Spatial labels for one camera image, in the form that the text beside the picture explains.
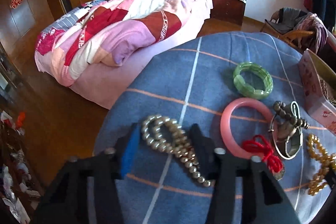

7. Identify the red knotted cord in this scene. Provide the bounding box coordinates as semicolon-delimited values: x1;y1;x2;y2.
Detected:
241;134;285;180

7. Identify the pink bangle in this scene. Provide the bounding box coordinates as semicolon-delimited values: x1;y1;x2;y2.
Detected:
220;98;272;159

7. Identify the silver wristwatch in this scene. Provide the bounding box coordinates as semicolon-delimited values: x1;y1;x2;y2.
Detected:
269;101;309;160

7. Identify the gold pearl necklace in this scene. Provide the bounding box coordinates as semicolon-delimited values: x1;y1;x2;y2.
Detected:
306;133;336;196

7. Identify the grey bead bracelet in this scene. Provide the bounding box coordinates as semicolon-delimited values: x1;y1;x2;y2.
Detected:
273;101;310;130

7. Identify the green jade bracelet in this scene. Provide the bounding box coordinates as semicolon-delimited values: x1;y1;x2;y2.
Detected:
232;61;274;100

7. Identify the white pearl necklace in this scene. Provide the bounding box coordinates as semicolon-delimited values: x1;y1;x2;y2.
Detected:
140;114;212;188

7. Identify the blue plaid tablecloth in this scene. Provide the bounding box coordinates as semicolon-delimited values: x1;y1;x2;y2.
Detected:
94;32;305;223

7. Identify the pink floral tin box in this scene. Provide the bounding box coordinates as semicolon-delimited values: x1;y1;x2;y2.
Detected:
298;50;335;134

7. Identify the bed with patchwork quilt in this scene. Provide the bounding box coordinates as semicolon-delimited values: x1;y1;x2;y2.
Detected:
34;0;213;109

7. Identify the wicker chair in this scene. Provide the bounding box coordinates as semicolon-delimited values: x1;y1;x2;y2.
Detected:
260;7;315;52

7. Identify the clothes draped on chair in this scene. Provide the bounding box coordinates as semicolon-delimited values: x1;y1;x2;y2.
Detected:
265;7;329;54

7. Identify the dark wood nightstand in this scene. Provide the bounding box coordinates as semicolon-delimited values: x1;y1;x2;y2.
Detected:
210;0;245;26

